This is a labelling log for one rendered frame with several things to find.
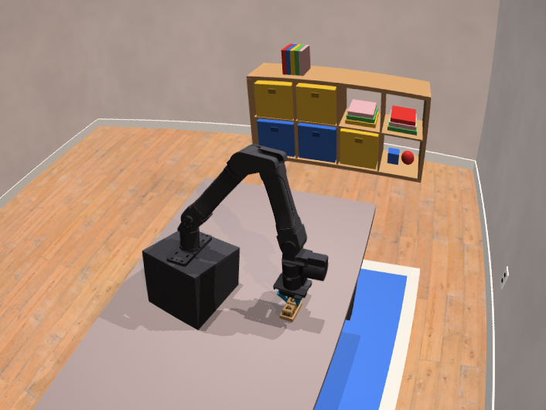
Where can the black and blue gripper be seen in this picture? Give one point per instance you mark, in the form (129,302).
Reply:
(292,287)

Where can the tan wooden number cube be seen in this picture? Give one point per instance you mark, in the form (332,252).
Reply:
(288,310)
(291,301)

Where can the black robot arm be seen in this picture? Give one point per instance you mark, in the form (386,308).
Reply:
(291,232)

